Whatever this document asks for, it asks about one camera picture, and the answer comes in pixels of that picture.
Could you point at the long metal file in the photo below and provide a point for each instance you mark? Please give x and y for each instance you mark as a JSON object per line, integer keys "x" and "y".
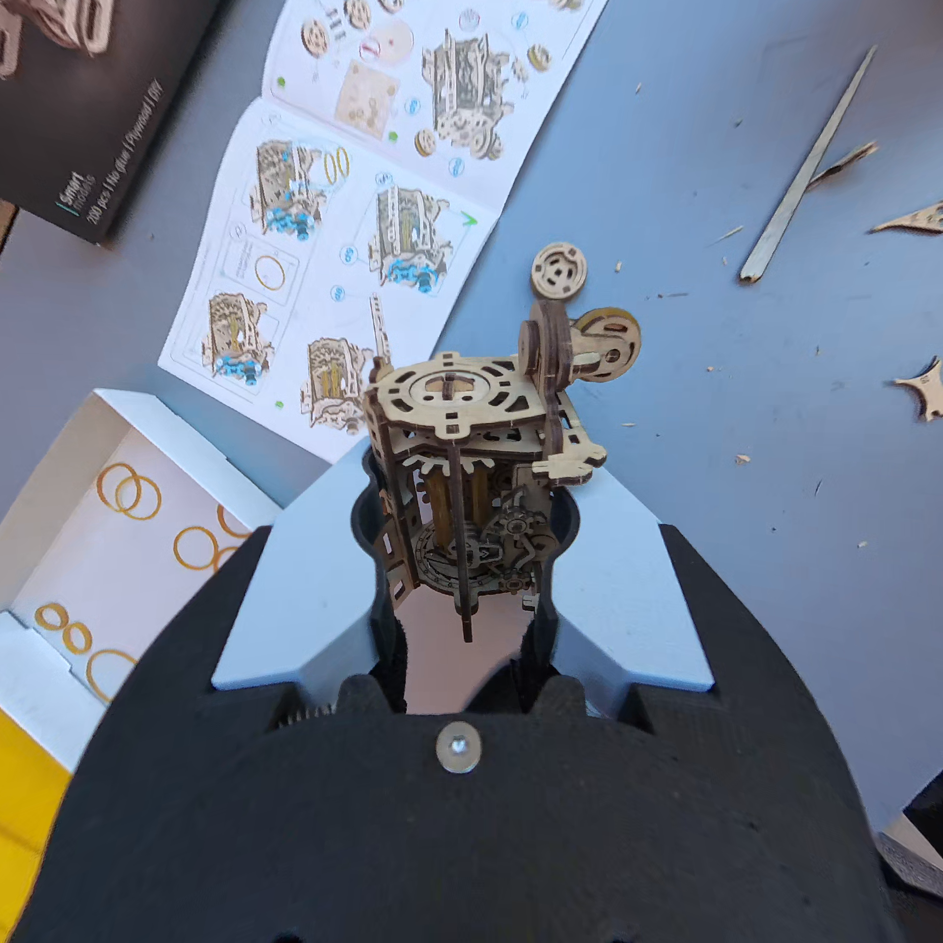
{"x": 801, "y": 177}

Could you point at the small wooden wheel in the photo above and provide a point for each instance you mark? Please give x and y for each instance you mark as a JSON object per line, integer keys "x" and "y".
{"x": 560, "y": 271}

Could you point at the paper instruction booklet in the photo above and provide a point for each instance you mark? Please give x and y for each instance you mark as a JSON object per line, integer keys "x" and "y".
{"x": 221, "y": 309}

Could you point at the white cardboard tray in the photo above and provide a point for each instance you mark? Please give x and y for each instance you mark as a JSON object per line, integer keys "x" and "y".
{"x": 81, "y": 545}

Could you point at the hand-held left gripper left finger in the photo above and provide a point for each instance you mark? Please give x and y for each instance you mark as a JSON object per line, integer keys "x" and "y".
{"x": 295, "y": 589}

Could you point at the yellow flat object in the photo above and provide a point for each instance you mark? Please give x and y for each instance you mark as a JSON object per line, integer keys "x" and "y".
{"x": 22, "y": 810}

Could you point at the black model kit box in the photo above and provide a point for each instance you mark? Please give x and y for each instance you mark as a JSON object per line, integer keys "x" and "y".
{"x": 88, "y": 110}

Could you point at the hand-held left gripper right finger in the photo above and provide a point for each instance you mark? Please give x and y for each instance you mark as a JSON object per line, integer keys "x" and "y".
{"x": 626, "y": 589}

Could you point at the pointed wooden offcut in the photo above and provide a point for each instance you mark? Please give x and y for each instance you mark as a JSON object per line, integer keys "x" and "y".
{"x": 921, "y": 219}

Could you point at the scattered small wood chips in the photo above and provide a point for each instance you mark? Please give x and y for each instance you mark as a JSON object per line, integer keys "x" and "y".
{"x": 742, "y": 459}

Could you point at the flat wooden offcut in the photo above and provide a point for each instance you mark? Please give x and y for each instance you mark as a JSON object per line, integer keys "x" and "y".
{"x": 840, "y": 166}

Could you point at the wooden submarine model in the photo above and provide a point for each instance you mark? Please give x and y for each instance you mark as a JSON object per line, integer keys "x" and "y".
{"x": 457, "y": 390}

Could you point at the group of yellow rubber bands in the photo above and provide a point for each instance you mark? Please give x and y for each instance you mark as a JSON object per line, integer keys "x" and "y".
{"x": 127, "y": 479}

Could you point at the star-shaped wooden offcut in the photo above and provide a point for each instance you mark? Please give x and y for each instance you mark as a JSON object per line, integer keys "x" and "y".
{"x": 927, "y": 390}

